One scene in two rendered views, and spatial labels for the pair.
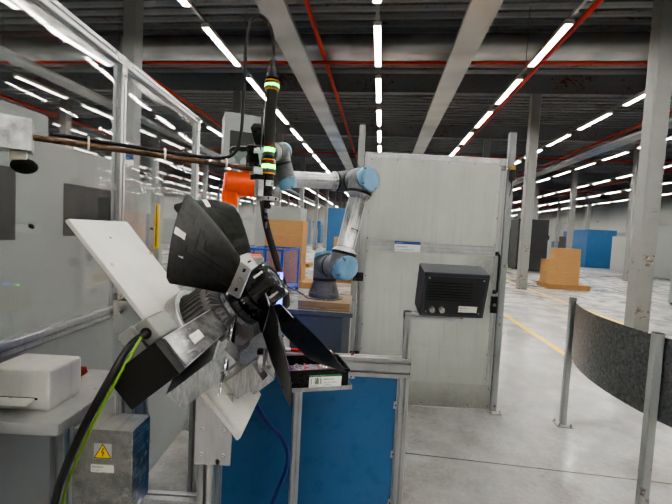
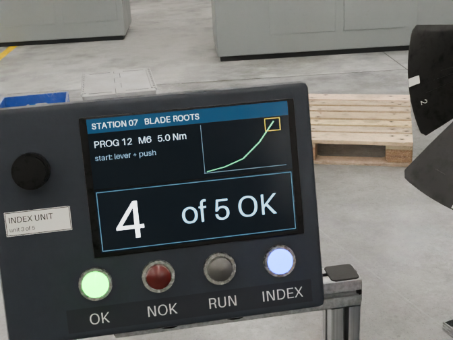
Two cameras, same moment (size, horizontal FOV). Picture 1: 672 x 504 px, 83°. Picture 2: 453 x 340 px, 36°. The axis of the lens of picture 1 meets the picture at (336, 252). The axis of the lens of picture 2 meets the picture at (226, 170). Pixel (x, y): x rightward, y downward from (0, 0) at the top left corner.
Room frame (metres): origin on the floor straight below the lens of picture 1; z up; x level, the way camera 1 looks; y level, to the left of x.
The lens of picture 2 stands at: (2.12, -0.50, 1.39)
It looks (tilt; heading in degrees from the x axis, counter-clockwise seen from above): 21 degrees down; 171
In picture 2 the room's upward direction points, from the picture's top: 3 degrees counter-clockwise
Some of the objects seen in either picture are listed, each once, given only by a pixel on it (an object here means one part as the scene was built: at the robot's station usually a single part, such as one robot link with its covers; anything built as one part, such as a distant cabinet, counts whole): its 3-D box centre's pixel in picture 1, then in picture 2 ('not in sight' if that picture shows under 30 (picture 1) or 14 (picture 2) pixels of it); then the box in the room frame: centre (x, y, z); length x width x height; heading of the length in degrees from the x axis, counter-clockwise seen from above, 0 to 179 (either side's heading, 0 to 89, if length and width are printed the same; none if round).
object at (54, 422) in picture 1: (62, 396); not in sight; (1.09, 0.77, 0.85); 0.36 x 0.24 x 0.03; 0
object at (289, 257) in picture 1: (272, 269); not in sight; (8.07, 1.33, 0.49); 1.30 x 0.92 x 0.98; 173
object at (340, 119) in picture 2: not in sight; (312, 125); (-1.92, 0.67, 0.07); 1.20 x 1.00 x 0.15; 67
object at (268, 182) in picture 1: (270, 134); not in sight; (1.20, 0.22, 1.66); 0.04 x 0.04 x 0.46
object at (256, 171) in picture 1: (264, 184); not in sight; (1.19, 0.23, 1.50); 0.09 x 0.07 x 0.10; 125
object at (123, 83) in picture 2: not in sight; (120, 107); (-1.89, -0.51, 0.31); 0.60 x 0.42 x 0.33; 0
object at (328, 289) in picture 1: (324, 287); not in sight; (1.88, 0.05, 1.09); 0.15 x 0.15 x 0.10
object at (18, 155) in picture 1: (24, 163); not in sight; (0.86, 0.71, 1.48); 0.05 x 0.04 x 0.05; 125
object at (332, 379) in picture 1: (315, 371); not in sight; (1.40, 0.05, 0.85); 0.22 x 0.17 x 0.07; 105
